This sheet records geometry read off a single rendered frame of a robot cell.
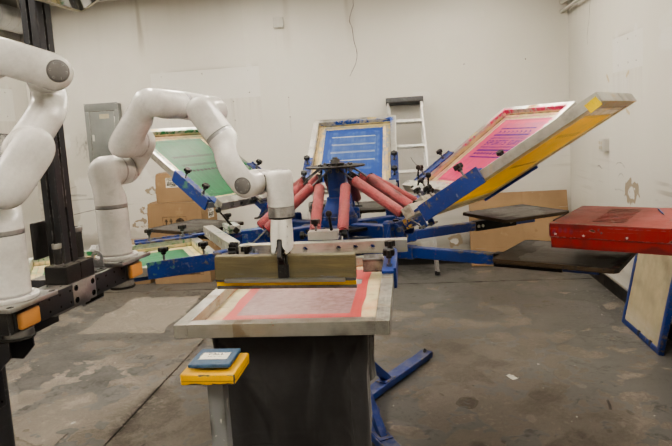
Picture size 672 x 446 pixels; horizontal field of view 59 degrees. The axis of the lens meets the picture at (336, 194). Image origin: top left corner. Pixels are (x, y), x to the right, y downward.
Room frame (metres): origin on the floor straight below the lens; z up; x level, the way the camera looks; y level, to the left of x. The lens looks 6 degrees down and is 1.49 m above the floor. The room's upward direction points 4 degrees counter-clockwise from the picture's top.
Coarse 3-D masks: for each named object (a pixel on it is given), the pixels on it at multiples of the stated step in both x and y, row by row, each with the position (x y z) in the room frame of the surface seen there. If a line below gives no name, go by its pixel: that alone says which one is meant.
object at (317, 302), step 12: (360, 276) 2.09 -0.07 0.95; (312, 288) 1.96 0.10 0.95; (324, 288) 1.95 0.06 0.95; (336, 288) 1.95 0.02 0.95; (348, 288) 1.94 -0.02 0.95; (360, 288) 1.93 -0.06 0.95; (312, 300) 1.82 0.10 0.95; (324, 300) 1.81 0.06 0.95; (336, 300) 1.81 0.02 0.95; (348, 300) 1.80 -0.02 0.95; (360, 300) 1.79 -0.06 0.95; (300, 312) 1.71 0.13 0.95; (312, 312) 1.70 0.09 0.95; (324, 312) 1.69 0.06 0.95; (336, 312) 1.68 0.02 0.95; (348, 312) 1.68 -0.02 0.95; (360, 312) 1.67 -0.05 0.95
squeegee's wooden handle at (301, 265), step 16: (224, 256) 1.66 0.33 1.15; (240, 256) 1.66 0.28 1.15; (256, 256) 1.65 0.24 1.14; (272, 256) 1.64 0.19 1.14; (288, 256) 1.64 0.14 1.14; (304, 256) 1.63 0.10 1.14; (320, 256) 1.63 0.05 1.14; (336, 256) 1.62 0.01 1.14; (352, 256) 1.62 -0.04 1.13; (224, 272) 1.66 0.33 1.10; (240, 272) 1.65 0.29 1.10; (256, 272) 1.65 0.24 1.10; (272, 272) 1.64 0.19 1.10; (304, 272) 1.63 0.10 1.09; (320, 272) 1.63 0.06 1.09; (336, 272) 1.62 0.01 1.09; (352, 272) 1.62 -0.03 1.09
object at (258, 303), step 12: (288, 288) 1.98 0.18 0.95; (300, 288) 1.97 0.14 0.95; (240, 300) 1.87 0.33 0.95; (252, 300) 1.86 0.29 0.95; (264, 300) 1.86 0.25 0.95; (276, 300) 1.85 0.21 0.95; (288, 300) 1.84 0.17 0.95; (300, 300) 1.83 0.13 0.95; (240, 312) 1.74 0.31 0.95; (252, 312) 1.73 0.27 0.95; (264, 312) 1.73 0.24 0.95; (276, 312) 1.72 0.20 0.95; (288, 312) 1.71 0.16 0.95
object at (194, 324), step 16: (384, 288) 1.79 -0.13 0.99; (208, 304) 1.73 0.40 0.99; (384, 304) 1.62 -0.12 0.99; (192, 320) 1.59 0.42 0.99; (208, 320) 1.57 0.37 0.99; (224, 320) 1.57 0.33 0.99; (240, 320) 1.56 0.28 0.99; (256, 320) 1.55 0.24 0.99; (272, 320) 1.54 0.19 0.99; (288, 320) 1.53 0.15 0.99; (304, 320) 1.52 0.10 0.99; (320, 320) 1.52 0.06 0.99; (336, 320) 1.51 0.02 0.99; (352, 320) 1.50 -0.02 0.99; (368, 320) 1.49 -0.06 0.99; (384, 320) 1.48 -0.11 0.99; (176, 336) 1.55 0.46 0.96; (192, 336) 1.55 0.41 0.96; (208, 336) 1.54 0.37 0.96; (224, 336) 1.53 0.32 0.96; (240, 336) 1.53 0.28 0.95; (256, 336) 1.52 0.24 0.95; (272, 336) 1.52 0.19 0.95
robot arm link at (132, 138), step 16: (144, 96) 1.69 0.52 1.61; (160, 96) 1.68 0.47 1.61; (176, 96) 1.73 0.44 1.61; (128, 112) 1.73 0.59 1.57; (144, 112) 1.70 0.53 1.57; (160, 112) 1.69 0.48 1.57; (176, 112) 1.73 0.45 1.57; (128, 128) 1.73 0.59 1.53; (144, 128) 1.75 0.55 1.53; (112, 144) 1.75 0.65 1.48; (128, 144) 1.75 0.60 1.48; (144, 144) 1.80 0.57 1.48; (144, 160) 1.87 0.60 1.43
